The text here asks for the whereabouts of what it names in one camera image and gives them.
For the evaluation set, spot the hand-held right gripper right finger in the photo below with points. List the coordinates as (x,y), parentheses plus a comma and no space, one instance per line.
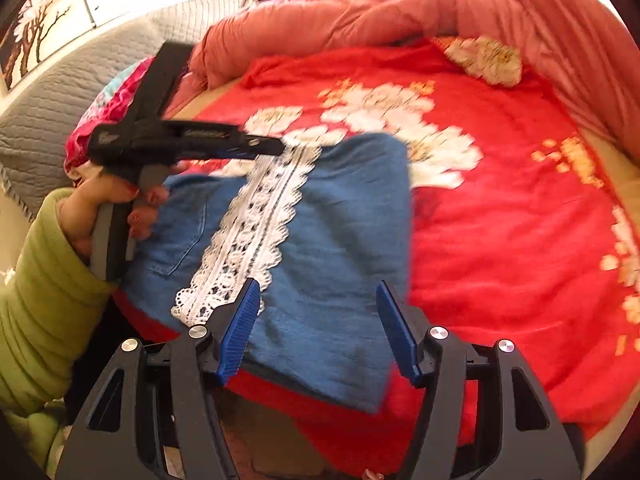
(397,332)

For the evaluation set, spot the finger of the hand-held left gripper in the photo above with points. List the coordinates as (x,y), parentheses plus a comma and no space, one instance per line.
(255,147)
(165,80)

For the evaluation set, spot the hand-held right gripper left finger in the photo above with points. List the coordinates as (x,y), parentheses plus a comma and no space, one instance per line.
(239,332)

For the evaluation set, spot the blue pants with lace trim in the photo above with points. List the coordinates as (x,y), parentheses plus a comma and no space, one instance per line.
(340,260)

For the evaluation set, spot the person's left forearm green sleeve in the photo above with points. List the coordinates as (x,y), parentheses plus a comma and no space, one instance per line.
(40,300)

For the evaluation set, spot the person's left hand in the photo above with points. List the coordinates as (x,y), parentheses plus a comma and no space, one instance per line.
(80,215)

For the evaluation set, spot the pink floral pillow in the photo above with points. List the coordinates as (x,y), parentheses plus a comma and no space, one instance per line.
(110,105)

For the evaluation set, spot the grey quilted headboard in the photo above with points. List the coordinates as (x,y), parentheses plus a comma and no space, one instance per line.
(45,110)

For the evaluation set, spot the red floral blanket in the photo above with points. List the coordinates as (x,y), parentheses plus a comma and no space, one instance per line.
(500,210)

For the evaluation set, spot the pink comforter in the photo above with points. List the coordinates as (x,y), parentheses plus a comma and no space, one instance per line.
(375,5)

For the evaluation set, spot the small floral cloth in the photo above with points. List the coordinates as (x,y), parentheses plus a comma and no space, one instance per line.
(485,60)

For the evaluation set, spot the tree branch wall art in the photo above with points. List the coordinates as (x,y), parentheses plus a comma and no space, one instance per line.
(35,30)

